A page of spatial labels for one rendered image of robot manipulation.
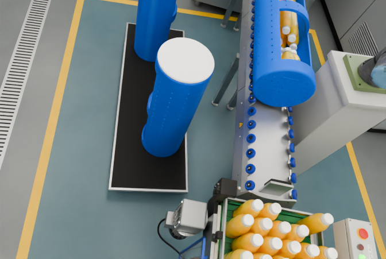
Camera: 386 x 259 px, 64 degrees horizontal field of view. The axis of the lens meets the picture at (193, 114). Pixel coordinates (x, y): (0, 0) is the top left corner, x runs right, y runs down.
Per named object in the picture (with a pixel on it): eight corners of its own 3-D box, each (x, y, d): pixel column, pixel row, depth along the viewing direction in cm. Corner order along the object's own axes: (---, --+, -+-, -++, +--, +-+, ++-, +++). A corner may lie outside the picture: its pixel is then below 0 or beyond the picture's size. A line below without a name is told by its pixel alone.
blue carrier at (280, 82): (290, 2, 203) (312, -38, 179) (298, 112, 157) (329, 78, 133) (249, -9, 201) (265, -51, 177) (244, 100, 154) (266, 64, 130)
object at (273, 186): (279, 190, 135) (293, 182, 125) (280, 196, 134) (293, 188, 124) (258, 186, 134) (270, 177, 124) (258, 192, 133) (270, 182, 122)
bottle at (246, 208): (228, 212, 129) (244, 200, 113) (242, 205, 132) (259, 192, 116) (236, 228, 126) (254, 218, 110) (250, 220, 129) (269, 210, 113)
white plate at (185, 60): (215, 43, 157) (215, 45, 158) (161, 31, 153) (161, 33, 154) (213, 87, 142) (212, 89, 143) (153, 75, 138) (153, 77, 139)
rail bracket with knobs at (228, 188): (234, 188, 134) (242, 181, 125) (232, 205, 130) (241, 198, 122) (211, 184, 133) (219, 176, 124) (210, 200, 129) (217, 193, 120)
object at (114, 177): (181, 41, 295) (184, 30, 282) (184, 198, 219) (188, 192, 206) (126, 34, 284) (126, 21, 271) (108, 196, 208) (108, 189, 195)
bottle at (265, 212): (262, 230, 128) (282, 221, 112) (246, 224, 128) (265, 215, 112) (264, 213, 132) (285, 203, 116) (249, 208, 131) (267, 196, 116)
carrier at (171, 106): (182, 125, 231) (145, 118, 227) (215, 45, 158) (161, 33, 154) (178, 160, 216) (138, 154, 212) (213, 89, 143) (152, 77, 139)
